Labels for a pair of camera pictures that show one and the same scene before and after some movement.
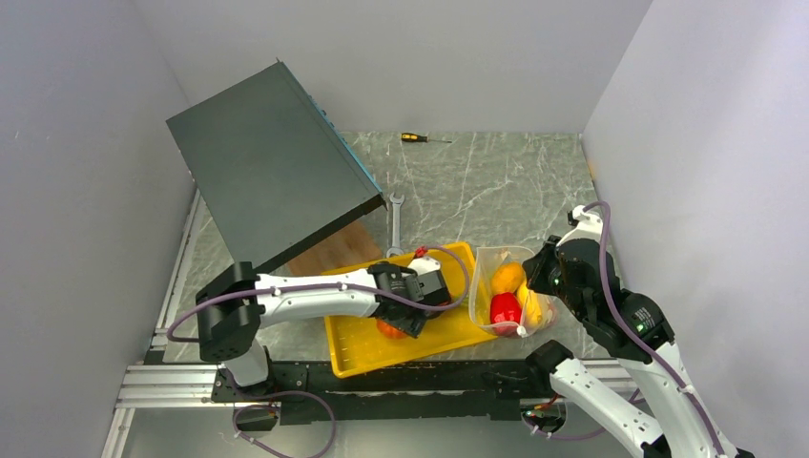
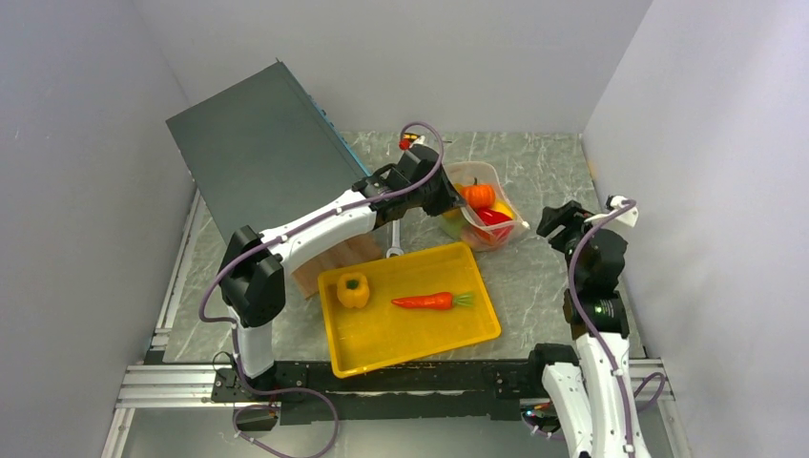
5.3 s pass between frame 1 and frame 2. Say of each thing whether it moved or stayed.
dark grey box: stayed
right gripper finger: moved
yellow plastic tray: stayed
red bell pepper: moved
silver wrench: stayed
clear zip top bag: moved
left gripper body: moved
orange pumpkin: moved
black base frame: stayed
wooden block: stayed
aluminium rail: stayed
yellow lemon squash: moved
